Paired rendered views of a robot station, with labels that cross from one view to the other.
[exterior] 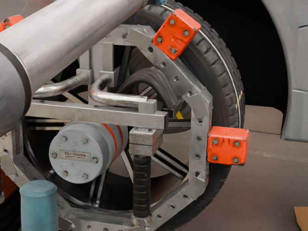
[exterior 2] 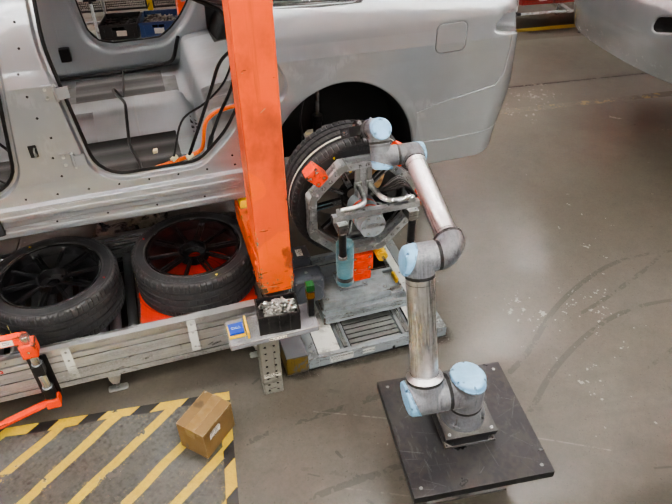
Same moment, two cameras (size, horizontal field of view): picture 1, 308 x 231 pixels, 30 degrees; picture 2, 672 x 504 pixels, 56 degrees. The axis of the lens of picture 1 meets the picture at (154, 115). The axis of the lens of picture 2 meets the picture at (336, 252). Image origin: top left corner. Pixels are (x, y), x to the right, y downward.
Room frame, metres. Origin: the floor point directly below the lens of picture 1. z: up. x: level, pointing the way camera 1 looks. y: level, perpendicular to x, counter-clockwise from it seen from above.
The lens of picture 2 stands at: (-0.77, 1.55, 2.66)
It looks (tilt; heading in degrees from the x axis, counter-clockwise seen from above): 39 degrees down; 329
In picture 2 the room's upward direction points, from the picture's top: 1 degrees counter-clockwise
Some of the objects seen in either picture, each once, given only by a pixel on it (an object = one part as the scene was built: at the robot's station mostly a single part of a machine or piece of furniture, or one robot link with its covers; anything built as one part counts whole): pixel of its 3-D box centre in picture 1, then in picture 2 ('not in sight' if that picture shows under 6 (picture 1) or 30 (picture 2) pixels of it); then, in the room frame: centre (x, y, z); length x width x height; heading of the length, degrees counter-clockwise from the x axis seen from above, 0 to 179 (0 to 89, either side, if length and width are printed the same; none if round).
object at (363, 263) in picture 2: not in sight; (357, 258); (1.39, 0.12, 0.48); 0.16 x 0.12 x 0.17; 166
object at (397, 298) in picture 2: not in sight; (356, 289); (1.51, 0.05, 0.13); 0.50 x 0.36 x 0.10; 76
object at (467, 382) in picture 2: not in sight; (464, 387); (0.39, 0.24, 0.56); 0.17 x 0.15 x 0.18; 70
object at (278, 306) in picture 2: not in sight; (277, 312); (1.23, 0.68, 0.51); 0.20 x 0.14 x 0.13; 72
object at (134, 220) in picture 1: (141, 187); (411, 230); (1.09, 0.02, 0.83); 0.04 x 0.04 x 0.16
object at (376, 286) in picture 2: not in sight; (349, 266); (1.52, 0.09, 0.32); 0.40 x 0.30 x 0.28; 76
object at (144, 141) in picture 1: (146, 136); (410, 210); (1.12, 0.01, 0.93); 0.09 x 0.05 x 0.05; 166
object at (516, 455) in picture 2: not in sight; (456, 443); (0.39, 0.23, 0.15); 0.60 x 0.60 x 0.30; 70
